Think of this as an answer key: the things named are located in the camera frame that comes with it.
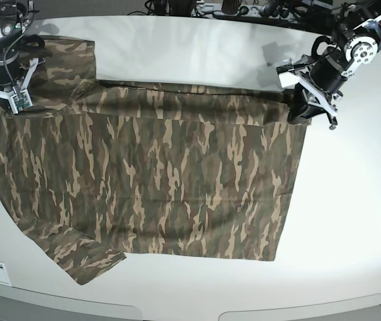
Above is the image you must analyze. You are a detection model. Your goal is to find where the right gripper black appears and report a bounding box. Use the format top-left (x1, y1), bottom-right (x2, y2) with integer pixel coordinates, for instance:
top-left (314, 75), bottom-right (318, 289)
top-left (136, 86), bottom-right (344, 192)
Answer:
top-left (0, 49), bottom-right (39, 110)

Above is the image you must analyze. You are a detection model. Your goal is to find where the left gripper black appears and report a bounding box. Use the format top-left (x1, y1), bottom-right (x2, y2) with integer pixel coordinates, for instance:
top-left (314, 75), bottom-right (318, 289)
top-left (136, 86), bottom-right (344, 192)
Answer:
top-left (276, 46), bottom-right (348, 130)

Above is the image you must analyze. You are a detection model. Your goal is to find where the camouflage T-shirt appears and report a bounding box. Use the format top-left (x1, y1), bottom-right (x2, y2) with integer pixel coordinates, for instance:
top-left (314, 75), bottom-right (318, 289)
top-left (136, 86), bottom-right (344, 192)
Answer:
top-left (0, 37), bottom-right (307, 285)

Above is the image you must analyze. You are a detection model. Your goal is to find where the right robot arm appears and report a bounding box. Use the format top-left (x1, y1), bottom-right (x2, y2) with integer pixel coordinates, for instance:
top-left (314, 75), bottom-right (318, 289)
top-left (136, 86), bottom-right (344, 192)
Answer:
top-left (0, 1), bottom-right (45, 114)

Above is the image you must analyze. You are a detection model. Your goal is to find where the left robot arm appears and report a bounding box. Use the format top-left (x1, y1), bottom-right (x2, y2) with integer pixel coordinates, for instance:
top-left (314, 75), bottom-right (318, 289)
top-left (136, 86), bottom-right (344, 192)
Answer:
top-left (276, 1), bottom-right (381, 129)

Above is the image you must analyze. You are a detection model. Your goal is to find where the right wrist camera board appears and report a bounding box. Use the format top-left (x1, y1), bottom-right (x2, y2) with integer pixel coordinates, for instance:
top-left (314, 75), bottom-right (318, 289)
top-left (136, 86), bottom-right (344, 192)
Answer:
top-left (8, 89), bottom-right (33, 114)

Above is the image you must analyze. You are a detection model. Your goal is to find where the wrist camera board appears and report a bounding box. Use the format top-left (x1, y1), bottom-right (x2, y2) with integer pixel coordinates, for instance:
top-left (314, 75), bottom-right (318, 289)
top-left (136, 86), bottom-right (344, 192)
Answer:
top-left (277, 71), bottom-right (299, 89)
top-left (8, 89), bottom-right (33, 114)

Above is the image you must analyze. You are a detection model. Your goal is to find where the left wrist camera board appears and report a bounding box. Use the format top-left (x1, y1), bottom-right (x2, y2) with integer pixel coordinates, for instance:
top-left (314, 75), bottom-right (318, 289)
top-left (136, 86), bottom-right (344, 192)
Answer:
top-left (277, 71), bottom-right (299, 89)

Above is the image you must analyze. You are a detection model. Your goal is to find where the black equipment with cables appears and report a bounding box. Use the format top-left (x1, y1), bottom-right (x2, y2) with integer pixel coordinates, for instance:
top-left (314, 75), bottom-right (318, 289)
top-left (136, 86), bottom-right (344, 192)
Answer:
top-left (129, 1), bottom-right (336, 25)

